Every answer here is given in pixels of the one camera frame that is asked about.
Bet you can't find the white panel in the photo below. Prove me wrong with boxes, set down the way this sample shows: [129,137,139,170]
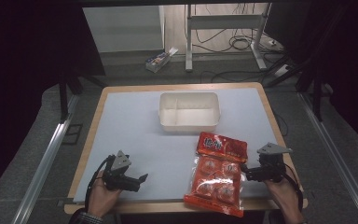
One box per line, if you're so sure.
[82,5,166,54]

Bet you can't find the white power strip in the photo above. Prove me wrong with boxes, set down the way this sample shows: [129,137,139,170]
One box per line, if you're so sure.
[273,63,291,78]

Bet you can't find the white metal stand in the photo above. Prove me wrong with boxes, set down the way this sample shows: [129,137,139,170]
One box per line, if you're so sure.
[184,2,273,73]

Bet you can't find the black square floor frame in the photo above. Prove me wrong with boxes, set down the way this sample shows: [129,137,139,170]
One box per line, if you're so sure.
[62,123,84,146]

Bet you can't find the white divided plastic container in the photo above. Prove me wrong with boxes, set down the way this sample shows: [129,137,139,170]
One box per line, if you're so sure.
[158,91,222,133]

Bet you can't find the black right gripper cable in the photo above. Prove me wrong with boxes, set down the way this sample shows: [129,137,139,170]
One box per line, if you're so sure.
[282,161,305,213]

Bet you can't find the red snack packet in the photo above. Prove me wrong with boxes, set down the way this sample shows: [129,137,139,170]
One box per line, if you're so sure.
[183,131,249,218]

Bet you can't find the person's right hand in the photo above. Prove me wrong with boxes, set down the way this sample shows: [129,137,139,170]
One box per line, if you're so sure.
[263,175,305,222]

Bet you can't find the person's left hand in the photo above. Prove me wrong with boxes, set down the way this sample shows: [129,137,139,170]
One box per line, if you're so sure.
[87,178,123,219]

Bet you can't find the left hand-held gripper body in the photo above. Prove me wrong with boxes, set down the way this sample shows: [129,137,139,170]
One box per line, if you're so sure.
[102,149,132,191]

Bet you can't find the aluminium rail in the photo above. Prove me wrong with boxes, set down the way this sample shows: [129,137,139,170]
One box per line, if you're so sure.
[10,92,81,224]
[296,91,358,224]

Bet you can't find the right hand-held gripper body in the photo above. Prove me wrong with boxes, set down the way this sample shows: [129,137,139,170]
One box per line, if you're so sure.
[256,142,294,184]

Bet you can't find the black floor cables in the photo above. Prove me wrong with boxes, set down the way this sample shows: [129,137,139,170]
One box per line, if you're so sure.
[185,3,296,84]

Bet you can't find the black tripod stand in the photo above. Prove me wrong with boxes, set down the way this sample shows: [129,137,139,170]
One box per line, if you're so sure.
[262,3,352,123]
[57,69,108,124]

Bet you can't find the open cardboard box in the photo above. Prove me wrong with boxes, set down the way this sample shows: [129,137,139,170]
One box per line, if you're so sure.
[145,46,179,74]

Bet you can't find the pale blue table mat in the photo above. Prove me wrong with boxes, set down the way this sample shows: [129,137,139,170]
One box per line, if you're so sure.
[73,87,289,203]

